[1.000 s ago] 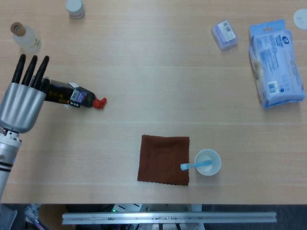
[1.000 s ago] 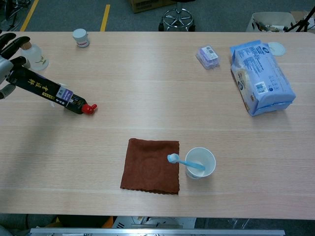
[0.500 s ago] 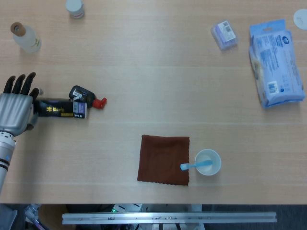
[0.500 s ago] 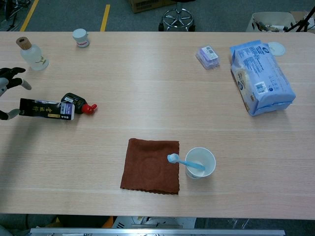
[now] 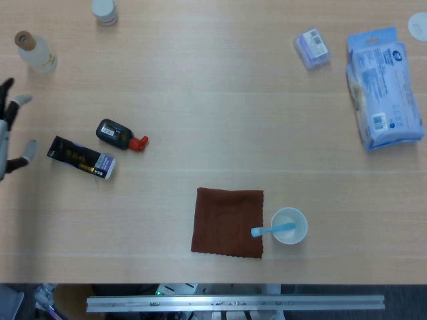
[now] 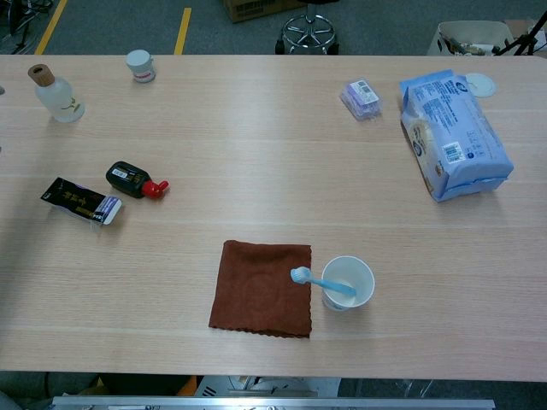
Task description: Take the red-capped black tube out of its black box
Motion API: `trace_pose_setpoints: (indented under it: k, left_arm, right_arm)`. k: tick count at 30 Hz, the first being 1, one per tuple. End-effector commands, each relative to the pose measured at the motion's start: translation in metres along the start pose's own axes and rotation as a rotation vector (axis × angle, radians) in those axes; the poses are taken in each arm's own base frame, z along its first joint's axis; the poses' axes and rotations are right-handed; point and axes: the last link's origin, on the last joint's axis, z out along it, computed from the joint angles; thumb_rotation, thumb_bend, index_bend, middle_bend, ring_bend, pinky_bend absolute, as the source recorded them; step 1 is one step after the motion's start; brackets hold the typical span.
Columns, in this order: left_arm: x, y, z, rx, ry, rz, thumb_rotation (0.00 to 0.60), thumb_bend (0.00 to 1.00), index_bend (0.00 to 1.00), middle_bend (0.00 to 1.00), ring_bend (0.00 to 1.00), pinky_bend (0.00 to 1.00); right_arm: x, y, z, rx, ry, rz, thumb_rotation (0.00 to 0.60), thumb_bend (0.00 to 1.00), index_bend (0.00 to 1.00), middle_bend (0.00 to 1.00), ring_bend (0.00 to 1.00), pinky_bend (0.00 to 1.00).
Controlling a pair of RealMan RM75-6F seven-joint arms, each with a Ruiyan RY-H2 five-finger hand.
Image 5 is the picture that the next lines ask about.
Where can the brown folded cloth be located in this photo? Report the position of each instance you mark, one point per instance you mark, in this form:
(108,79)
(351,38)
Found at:
(227,222)

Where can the white paper cup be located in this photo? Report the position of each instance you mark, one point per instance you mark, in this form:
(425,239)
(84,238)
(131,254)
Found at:
(289,226)

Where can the blue wet wipes pack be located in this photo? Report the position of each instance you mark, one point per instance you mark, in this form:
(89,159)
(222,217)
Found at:
(384,88)

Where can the small white jar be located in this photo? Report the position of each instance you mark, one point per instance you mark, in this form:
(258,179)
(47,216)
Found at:
(105,12)

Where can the frosted bottle with wooden cap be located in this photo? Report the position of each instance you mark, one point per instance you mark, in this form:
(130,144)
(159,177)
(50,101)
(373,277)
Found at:
(36,52)

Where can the white round lid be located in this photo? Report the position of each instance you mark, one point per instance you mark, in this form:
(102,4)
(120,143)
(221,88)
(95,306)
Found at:
(418,26)

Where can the aluminium profile rail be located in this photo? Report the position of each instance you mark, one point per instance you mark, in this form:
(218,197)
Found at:
(233,302)

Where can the blue plastic spoon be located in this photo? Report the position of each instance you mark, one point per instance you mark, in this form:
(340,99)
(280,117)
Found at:
(272,229)

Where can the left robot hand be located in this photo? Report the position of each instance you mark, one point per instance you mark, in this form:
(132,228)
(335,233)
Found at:
(4,133)

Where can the black rectangular box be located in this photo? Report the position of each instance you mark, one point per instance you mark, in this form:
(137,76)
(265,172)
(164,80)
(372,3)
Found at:
(83,157)

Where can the black bottle red cap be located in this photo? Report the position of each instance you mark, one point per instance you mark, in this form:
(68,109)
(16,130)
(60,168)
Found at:
(116,133)

